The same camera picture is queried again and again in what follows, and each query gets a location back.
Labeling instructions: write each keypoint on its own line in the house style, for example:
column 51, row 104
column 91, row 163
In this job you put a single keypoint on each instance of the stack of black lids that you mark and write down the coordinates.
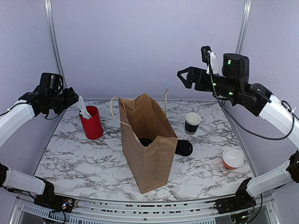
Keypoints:
column 183, row 148

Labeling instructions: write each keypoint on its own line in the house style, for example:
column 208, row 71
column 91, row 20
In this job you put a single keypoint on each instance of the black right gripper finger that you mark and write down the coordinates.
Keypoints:
column 188, row 70
column 187, row 82

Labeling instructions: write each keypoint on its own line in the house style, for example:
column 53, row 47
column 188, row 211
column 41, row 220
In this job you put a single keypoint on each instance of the black plastic cup lid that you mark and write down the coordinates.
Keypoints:
column 145, row 141

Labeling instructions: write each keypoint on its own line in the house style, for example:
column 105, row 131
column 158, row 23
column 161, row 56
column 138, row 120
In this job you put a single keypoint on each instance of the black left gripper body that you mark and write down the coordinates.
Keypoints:
column 58, row 103

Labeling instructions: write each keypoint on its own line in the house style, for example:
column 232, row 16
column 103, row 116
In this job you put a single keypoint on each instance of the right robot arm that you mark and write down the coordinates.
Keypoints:
column 262, row 103

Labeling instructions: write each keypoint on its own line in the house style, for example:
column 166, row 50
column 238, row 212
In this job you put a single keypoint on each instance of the left aluminium post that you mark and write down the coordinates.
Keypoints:
column 53, row 38

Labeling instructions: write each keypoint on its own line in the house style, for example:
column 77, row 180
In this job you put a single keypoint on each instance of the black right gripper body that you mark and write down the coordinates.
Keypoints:
column 226, row 87

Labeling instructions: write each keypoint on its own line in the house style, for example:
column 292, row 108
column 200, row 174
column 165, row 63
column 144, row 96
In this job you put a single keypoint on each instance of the right aluminium post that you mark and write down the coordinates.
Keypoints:
column 244, row 26

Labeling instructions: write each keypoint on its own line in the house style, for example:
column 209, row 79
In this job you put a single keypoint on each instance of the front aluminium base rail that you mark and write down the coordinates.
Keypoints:
column 217, row 210

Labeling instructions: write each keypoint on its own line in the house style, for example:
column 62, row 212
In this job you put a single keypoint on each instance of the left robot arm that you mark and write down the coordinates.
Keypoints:
column 17, row 141

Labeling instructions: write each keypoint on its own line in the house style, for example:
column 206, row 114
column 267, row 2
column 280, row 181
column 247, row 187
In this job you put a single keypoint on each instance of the white straw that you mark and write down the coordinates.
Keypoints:
column 85, row 115
column 81, row 105

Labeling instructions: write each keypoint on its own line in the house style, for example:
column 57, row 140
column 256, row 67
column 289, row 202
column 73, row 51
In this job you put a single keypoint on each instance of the red cylindrical holder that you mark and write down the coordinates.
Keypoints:
column 92, row 127

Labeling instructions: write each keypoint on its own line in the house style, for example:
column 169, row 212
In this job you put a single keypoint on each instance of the aluminium post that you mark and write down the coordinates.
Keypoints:
column 53, row 38
column 244, row 26

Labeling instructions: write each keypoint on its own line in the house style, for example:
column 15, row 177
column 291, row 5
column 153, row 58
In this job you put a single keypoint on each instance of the brown paper bag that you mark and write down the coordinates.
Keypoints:
column 143, row 117

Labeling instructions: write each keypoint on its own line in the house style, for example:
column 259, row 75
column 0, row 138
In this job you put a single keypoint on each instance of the orange white bowl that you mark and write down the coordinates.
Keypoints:
column 232, row 158

